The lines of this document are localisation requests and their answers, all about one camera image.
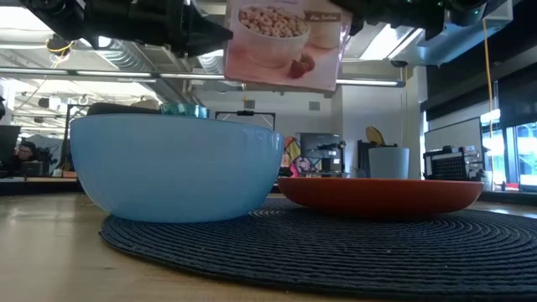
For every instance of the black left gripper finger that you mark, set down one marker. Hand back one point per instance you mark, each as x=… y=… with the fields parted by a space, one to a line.
x=210 y=35

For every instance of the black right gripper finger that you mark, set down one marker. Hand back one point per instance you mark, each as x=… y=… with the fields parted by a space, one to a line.
x=356 y=10

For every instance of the pink cereal bag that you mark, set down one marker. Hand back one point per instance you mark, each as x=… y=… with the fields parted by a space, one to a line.
x=272 y=54

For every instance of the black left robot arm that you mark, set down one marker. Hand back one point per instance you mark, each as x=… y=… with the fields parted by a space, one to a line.
x=50 y=12

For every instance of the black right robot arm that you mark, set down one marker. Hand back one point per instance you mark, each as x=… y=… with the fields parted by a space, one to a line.
x=465 y=10

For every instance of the teal drinking glass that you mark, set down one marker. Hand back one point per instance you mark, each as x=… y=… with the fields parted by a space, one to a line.
x=184 y=110

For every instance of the black toaster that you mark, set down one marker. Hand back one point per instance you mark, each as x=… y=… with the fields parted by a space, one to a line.
x=121 y=109

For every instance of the white partition board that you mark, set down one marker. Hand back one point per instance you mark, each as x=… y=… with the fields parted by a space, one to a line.
x=455 y=134

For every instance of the light blue bowl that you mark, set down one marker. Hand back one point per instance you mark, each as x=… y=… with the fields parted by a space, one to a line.
x=176 y=168

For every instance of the colourful patterned bag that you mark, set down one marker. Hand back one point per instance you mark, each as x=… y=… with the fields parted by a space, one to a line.
x=293 y=155

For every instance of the black desktop machine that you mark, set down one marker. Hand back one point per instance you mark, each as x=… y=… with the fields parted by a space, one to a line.
x=327 y=155

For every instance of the black bin with yellow lid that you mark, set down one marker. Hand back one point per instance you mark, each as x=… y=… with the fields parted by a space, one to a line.
x=363 y=159

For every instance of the pale blue mug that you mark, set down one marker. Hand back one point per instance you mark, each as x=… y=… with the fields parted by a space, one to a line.
x=389 y=163

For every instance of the black perforated equipment rack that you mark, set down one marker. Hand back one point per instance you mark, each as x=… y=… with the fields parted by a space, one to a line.
x=451 y=168

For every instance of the person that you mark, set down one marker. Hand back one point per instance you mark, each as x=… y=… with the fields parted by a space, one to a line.
x=26 y=152

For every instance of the dark computer monitor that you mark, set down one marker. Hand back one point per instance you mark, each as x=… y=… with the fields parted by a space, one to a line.
x=9 y=144

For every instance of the orange plate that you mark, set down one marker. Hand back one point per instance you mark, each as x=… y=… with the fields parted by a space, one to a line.
x=377 y=197

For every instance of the dark round woven placemat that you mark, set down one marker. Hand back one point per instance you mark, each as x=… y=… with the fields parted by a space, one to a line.
x=335 y=251

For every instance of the black stand frame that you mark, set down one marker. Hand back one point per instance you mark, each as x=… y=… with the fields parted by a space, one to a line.
x=245 y=112

